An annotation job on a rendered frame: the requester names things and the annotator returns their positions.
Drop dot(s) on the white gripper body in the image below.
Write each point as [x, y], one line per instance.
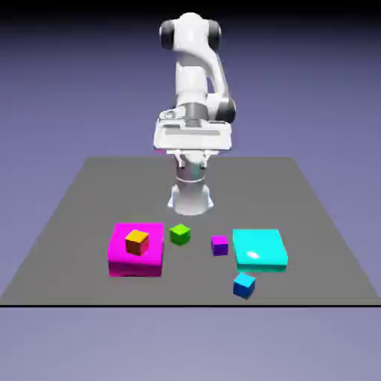
[192, 137]

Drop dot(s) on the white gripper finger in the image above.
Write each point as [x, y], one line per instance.
[204, 160]
[180, 160]

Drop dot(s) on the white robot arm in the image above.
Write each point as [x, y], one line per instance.
[190, 59]

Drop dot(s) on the small green cube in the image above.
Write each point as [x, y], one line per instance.
[180, 234]

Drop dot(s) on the small purple cube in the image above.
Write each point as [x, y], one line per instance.
[219, 245]

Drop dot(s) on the small orange cube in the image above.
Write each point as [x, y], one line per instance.
[137, 242]

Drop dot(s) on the small blue cube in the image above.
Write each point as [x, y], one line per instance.
[244, 285]

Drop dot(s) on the large magenta box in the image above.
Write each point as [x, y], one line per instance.
[136, 250]

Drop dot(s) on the large cyan box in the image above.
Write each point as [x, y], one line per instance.
[258, 249]

